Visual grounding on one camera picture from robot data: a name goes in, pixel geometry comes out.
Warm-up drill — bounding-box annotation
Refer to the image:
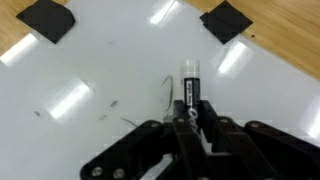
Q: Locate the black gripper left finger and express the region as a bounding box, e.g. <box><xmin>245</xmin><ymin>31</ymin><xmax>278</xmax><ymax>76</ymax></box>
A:
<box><xmin>79</xmin><ymin>99</ymin><xmax>215</xmax><ymax>180</ymax></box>

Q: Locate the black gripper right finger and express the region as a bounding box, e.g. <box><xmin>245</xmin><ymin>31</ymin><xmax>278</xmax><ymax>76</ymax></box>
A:
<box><xmin>198</xmin><ymin>100</ymin><xmax>320</xmax><ymax>180</ymax></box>

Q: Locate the black dry-erase marker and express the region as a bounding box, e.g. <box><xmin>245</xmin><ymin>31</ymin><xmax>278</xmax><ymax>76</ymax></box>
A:
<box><xmin>179</xmin><ymin>59</ymin><xmax>202</xmax><ymax>134</ymax></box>

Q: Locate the white paper sheet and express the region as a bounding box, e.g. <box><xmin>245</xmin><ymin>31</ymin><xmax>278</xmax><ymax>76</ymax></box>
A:
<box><xmin>0</xmin><ymin>0</ymin><xmax>320</xmax><ymax>180</ymax></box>

